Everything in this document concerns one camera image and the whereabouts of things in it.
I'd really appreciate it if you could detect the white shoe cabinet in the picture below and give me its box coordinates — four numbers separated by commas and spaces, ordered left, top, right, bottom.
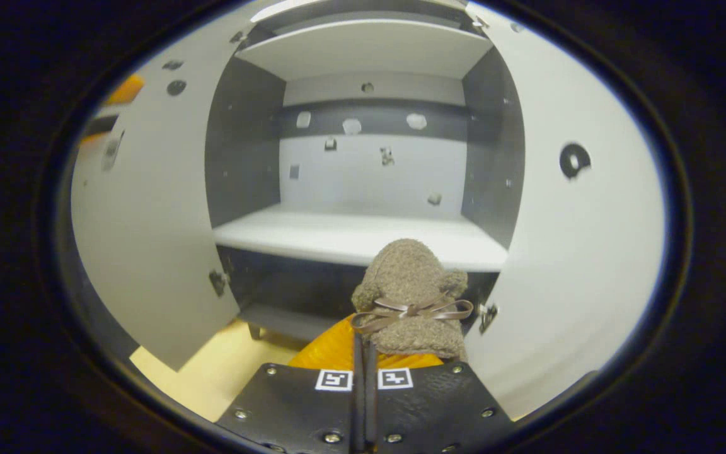
204, 0, 527, 344

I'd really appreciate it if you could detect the white cabinet shelf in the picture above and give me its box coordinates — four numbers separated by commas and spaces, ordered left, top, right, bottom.
235, 19, 495, 79
214, 203, 509, 273

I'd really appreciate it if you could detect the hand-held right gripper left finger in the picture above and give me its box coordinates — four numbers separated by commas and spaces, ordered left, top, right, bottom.
215, 313, 367, 454

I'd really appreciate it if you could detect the brown fuzzy shoe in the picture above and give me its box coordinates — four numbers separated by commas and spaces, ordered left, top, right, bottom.
350, 238, 474, 363

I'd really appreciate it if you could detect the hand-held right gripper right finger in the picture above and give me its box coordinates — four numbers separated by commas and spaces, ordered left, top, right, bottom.
366, 340, 518, 454

